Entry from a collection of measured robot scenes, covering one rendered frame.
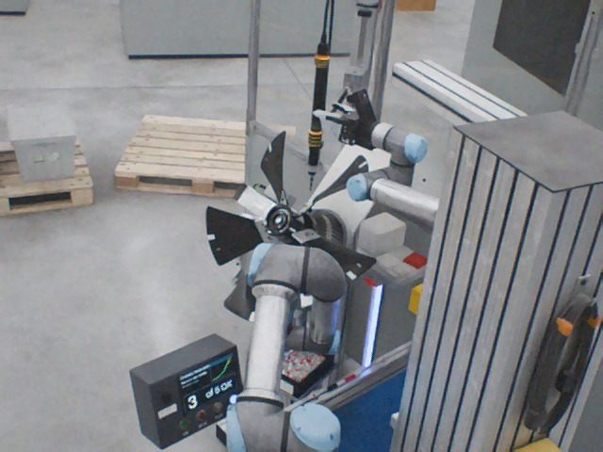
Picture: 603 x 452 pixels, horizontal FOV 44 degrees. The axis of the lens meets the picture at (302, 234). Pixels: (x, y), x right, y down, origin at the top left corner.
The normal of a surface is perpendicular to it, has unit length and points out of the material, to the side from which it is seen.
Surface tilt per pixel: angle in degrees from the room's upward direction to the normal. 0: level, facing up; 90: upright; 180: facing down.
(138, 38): 90
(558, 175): 0
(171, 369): 15
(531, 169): 0
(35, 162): 94
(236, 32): 90
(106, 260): 0
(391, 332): 90
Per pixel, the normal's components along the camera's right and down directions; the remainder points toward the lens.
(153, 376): -0.10, -0.94
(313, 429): 0.20, -0.83
